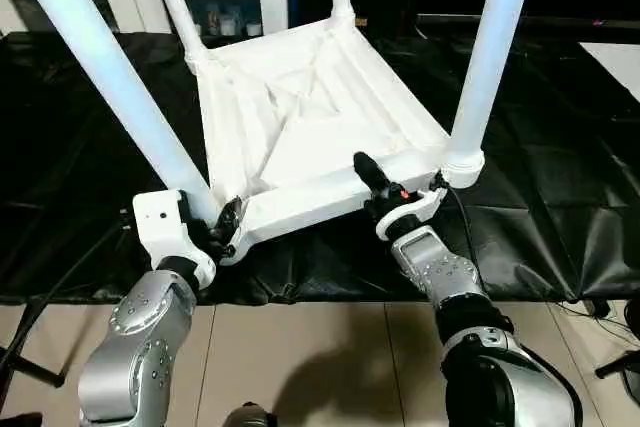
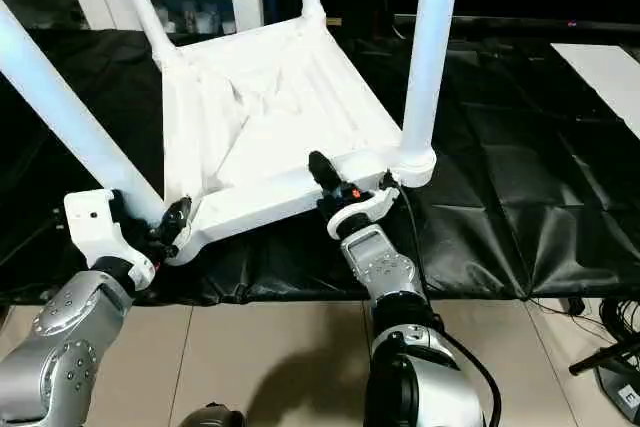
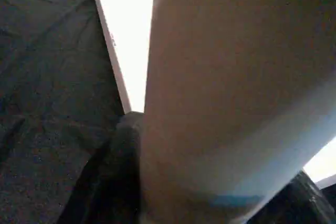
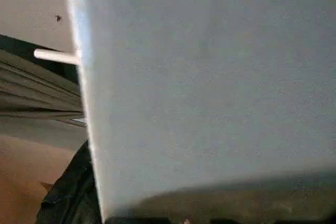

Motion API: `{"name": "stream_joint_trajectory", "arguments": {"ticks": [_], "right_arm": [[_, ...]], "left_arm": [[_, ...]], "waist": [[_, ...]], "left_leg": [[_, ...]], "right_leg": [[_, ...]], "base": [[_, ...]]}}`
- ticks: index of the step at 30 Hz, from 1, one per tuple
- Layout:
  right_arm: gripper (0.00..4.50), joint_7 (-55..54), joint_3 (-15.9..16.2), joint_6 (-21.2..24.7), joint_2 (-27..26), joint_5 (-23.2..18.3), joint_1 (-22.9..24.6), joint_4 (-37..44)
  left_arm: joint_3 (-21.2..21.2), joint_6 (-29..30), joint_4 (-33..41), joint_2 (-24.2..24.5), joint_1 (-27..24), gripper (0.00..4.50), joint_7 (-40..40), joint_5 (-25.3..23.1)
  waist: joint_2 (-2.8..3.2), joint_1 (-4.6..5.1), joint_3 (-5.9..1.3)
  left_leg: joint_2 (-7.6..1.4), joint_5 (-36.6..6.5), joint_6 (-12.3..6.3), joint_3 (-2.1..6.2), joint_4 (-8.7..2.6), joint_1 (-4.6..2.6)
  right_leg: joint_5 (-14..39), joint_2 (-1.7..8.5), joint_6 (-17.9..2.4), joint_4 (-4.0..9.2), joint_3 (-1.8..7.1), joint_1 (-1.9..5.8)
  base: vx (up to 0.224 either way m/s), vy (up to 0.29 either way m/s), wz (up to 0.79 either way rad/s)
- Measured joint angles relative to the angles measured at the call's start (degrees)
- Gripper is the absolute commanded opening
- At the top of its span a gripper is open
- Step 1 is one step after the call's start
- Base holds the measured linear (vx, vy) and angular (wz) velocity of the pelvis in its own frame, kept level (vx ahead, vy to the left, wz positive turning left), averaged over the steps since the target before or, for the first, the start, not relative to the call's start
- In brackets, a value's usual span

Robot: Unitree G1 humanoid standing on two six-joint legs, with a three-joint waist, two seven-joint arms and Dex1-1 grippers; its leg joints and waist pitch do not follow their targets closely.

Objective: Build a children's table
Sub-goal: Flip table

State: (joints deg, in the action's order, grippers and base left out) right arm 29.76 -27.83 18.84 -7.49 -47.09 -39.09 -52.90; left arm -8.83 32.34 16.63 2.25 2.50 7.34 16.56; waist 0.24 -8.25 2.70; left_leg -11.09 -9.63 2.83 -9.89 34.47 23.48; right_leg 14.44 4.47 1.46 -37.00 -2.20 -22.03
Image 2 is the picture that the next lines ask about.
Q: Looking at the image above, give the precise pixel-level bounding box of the black work mat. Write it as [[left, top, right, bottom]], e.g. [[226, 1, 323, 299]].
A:
[[0, 15, 640, 308]]

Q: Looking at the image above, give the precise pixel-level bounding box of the grey left robot leg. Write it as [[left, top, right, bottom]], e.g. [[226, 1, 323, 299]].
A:
[[170, 402, 247, 427]]

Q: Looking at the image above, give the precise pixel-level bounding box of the white flat board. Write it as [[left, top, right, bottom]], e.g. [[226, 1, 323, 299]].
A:
[[549, 41, 640, 140]]

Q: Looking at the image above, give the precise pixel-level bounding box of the black stand base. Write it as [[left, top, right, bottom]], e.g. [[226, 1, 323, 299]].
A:
[[562, 295, 640, 424]]

